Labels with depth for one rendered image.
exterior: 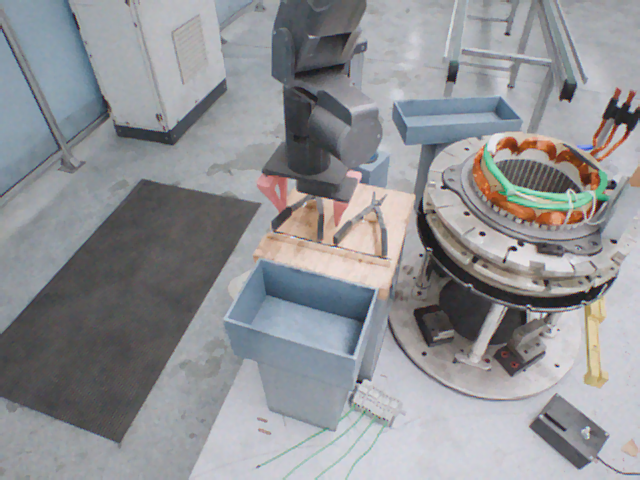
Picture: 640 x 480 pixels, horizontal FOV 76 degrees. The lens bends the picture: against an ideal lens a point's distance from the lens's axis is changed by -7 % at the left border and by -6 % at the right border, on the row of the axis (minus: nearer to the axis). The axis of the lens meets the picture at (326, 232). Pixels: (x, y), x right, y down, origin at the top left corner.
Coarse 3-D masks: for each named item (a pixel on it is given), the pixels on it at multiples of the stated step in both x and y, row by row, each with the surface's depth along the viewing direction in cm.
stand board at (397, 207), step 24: (360, 192) 69; (384, 192) 69; (312, 216) 65; (384, 216) 65; (408, 216) 65; (264, 240) 62; (360, 240) 62; (288, 264) 59; (312, 264) 58; (336, 264) 58; (360, 264) 58; (384, 288) 56
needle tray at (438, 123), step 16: (496, 96) 93; (400, 112) 87; (416, 112) 93; (432, 112) 94; (448, 112) 94; (464, 112) 95; (480, 112) 95; (496, 112) 96; (512, 112) 89; (400, 128) 88; (416, 128) 84; (432, 128) 84; (448, 128) 85; (464, 128) 85; (480, 128) 86; (496, 128) 86; (512, 128) 87; (416, 144) 87; (432, 144) 91; (448, 144) 89; (432, 160) 93; (416, 176) 104; (416, 192) 106; (416, 208) 107
